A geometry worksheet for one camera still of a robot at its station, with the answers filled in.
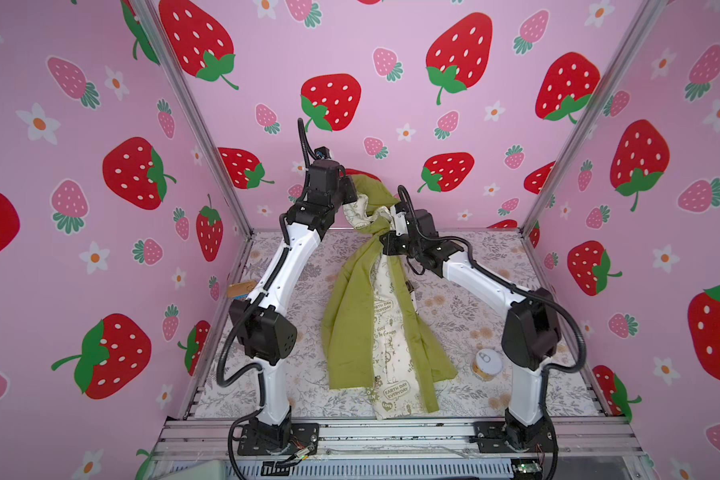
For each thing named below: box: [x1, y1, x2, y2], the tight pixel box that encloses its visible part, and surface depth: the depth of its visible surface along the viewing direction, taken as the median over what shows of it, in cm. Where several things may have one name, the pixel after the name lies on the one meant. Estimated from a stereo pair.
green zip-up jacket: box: [321, 175, 457, 420], surface depth 87 cm
